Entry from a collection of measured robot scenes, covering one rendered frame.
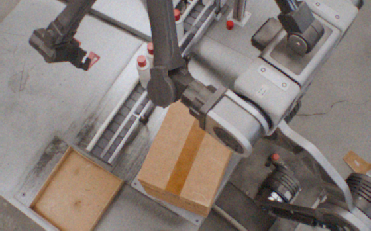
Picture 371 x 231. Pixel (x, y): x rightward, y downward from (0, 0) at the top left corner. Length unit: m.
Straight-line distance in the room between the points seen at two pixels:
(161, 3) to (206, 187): 0.58
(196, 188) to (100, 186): 0.47
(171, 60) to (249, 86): 0.20
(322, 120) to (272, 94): 1.73
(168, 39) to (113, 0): 0.96
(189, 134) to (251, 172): 0.92
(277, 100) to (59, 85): 1.11
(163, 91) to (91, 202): 0.74
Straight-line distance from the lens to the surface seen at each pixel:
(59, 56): 1.27
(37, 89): 1.83
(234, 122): 0.91
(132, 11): 1.85
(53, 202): 1.64
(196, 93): 0.96
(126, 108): 1.62
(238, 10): 1.82
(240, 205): 2.15
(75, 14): 1.16
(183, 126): 1.31
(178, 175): 1.27
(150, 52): 1.51
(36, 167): 1.70
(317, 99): 2.69
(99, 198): 1.59
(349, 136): 2.66
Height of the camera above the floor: 2.36
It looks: 68 degrees down
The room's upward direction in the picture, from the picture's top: 6 degrees counter-clockwise
